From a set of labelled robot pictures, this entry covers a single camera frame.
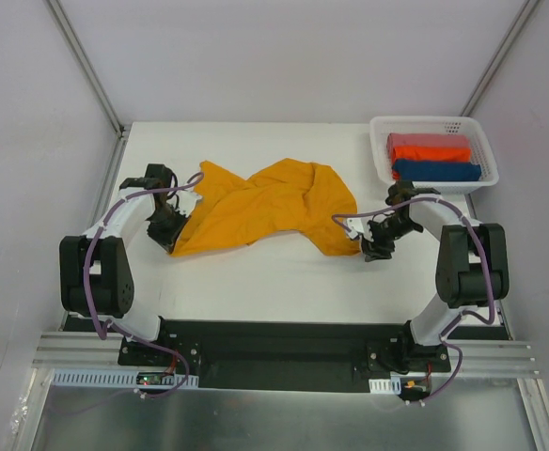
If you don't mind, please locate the yellow t shirt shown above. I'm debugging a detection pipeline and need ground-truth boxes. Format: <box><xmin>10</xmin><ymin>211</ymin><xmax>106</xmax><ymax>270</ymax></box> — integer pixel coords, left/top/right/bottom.
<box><xmin>172</xmin><ymin>159</ymin><xmax>359</xmax><ymax>257</ymax></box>

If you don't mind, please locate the white plastic basket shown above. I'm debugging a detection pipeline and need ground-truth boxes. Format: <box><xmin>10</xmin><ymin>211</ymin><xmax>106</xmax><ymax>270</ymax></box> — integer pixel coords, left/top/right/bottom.
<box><xmin>369</xmin><ymin>116</ymin><xmax>499</xmax><ymax>195</ymax></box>

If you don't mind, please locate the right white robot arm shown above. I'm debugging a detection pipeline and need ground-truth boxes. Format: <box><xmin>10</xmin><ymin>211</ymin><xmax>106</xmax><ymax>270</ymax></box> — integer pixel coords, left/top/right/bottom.
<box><xmin>346</xmin><ymin>182</ymin><xmax>510</xmax><ymax>371</ymax></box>

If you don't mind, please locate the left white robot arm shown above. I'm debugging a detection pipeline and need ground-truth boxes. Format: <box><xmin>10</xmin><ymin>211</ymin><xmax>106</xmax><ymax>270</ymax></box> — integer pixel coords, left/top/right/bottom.
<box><xmin>59</xmin><ymin>163</ymin><xmax>204</xmax><ymax>365</ymax></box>

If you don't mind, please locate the blue rolled t shirt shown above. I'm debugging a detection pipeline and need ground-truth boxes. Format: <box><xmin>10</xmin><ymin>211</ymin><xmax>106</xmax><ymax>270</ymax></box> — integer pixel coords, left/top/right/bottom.
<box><xmin>392</xmin><ymin>159</ymin><xmax>482</xmax><ymax>182</ymax></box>

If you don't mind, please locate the orange rolled t shirt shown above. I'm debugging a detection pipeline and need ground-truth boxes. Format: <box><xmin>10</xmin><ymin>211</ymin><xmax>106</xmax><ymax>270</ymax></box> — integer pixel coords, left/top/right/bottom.
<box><xmin>390</xmin><ymin>146</ymin><xmax>471</xmax><ymax>163</ymax></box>

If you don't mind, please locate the pink rolled t shirt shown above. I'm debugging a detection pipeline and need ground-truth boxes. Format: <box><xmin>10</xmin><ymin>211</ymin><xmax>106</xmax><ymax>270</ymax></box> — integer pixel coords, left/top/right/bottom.
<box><xmin>386</xmin><ymin>133</ymin><xmax>470</xmax><ymax>148</ymax></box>

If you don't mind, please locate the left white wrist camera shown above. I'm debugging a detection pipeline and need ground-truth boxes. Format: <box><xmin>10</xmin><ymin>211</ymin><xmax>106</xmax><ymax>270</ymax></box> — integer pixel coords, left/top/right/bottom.
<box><xmin>175</xmin><ymin>190</ymin><xmax>203</xmax><ymax>218</ymax></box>

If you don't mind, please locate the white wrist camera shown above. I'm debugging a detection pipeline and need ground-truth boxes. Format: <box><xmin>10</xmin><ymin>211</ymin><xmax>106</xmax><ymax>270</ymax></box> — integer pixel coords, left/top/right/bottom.
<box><xmin>344</xmin><ymin>217</ymin><xmax>372</xmax><ymax>241</ymax></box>
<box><xmin>175</xmin><ymin>190</ymin><xmax>203</xmax><ymax>218</ymax></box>

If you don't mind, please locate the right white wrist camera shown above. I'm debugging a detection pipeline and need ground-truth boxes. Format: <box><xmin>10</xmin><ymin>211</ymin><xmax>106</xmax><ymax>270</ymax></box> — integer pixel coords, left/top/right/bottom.
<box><xmin>344</xmin><ymin>217</ymin><xmax>372</xmax><ymax>241</ymax></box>

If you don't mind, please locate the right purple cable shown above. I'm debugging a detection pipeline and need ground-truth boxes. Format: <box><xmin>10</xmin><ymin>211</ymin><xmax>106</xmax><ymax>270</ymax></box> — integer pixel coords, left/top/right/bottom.
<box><xmin>331</xmin><ymin>195</ymin><xmax>499</xmax><ymax>347</ymax></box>

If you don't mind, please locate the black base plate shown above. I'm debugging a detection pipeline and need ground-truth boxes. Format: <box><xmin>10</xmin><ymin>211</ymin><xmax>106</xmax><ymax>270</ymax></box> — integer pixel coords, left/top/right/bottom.
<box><xmin>118</xmin><ymin>320</ymin><xmax>450</xmax><ymax>393</ymax></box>

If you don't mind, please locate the right white cable duct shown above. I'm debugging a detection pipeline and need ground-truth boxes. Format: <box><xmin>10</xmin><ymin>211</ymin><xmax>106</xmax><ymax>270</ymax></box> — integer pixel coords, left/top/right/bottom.
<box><xmin>369</xmin><ymin>377</ymin><xmax>401</xmax><ymax>396</ymax></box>

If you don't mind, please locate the white cable duct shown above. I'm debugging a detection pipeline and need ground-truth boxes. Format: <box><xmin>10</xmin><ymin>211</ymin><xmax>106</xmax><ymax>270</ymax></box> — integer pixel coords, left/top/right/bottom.
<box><xmin>369</xmin><ymin>377</ymin><xmax>401</xmax><ymax>396</ymax></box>
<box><xmin>53</xmin><ymin>369</ymin><xmax>199</xmax><ymax>390</ymax></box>

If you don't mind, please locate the left white cable duct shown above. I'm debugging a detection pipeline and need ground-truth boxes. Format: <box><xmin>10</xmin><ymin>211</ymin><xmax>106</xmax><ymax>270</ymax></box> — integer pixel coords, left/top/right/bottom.
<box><xmin>53</xmin><ymin>369</ymin><xmax>199</xmax><ymax>390</ymax></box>

